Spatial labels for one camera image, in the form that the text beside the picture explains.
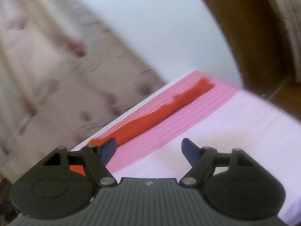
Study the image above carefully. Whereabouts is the red knit sweater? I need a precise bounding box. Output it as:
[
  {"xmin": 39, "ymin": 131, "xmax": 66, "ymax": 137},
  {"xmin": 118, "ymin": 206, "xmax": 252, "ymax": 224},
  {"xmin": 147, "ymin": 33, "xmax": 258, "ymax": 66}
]
[{"xmin": 69, "ymin": 77, "xmax": 216, "ymax": 177}]

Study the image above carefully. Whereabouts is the pink white checkered bedsheet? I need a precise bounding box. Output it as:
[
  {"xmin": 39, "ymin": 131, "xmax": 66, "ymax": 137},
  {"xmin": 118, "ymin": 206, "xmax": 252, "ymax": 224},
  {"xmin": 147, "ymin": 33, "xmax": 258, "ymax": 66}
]
[{"xmin": 70, "ymin": 70, "xmax": 301, "ymax": 225}]

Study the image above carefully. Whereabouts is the beige leaf print curtain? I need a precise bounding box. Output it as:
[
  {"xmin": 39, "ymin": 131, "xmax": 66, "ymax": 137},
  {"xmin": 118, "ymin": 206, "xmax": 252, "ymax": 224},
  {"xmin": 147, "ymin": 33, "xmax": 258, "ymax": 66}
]
[{"xmin": 1, "ymin": 0, "xmax": 165, "ymax": 183}]

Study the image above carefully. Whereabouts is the brown wooden door frame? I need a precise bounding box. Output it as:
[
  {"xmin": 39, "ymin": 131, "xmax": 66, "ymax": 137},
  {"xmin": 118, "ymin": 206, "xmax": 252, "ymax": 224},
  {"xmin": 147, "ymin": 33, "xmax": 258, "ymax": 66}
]
[{"xmin": 204, "ymin": 0, "xmax": 300, "ymax": 119}]

